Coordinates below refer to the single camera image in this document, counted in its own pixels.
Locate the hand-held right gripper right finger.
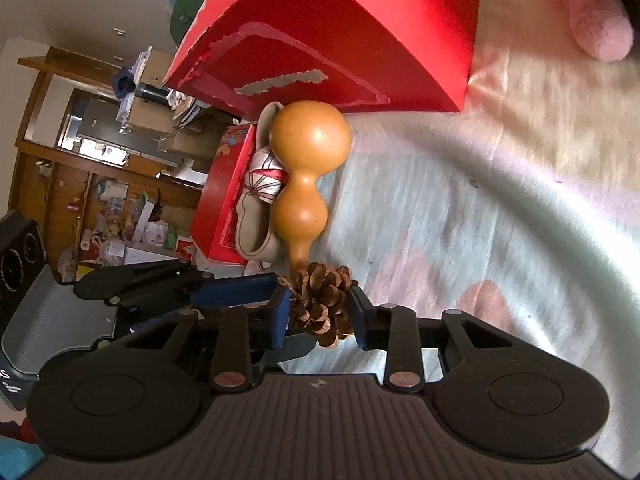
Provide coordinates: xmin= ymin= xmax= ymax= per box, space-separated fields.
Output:
xmin=349 ymin=285 xmax=516 ymax=394

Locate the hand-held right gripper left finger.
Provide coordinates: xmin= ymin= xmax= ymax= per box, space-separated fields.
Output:
xmin=117 ymin=282 xmax=293 ymax=396

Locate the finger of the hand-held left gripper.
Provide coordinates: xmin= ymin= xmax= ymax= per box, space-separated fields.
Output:
xmin=255 ymin=332 xmax=322 ymax=375
xmin=74 ymin=259 xmax=280 ymax=308

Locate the brown pinecone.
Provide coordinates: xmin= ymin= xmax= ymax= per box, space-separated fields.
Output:
xmin=287 ymin=261 xmax=359 ymax=349

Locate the red patterned gift box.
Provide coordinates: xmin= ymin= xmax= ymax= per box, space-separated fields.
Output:
xmin=190 ymin=122 xmax=262 ymax=265

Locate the orange bottle gourd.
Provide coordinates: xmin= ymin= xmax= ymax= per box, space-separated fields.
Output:
xmin=268 ymin=100 xmax=353 ymax=281

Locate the large red cardboard box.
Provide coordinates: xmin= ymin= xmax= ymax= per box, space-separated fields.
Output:
xmin=162 ymin=0 xmax=484 ymax=114

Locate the white paper bag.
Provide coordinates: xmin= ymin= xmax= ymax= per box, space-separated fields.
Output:
xmin=144 ymin=219 xmax=169 ymax=249

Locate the wooden cabinet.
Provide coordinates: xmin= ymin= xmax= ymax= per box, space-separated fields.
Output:
xmin=7 ymin=46 xmax=203 ymax=281

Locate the brown cardboard box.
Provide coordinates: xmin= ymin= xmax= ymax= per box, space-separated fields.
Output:
xmin=157 ymin=129 xmax=212 ymax=162

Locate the pastel printed blanket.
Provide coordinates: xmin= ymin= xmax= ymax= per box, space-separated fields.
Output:
xmin=245 ymin=0 xmax=640 ymax=466

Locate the dark green plush toy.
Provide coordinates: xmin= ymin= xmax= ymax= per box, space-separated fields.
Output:
xmin=169 ymin=0 xmax=217 ymax=47

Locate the pink plush toy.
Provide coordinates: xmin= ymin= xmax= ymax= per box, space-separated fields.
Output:
xmin=534 ymin=0 xmax=636 ymax=62

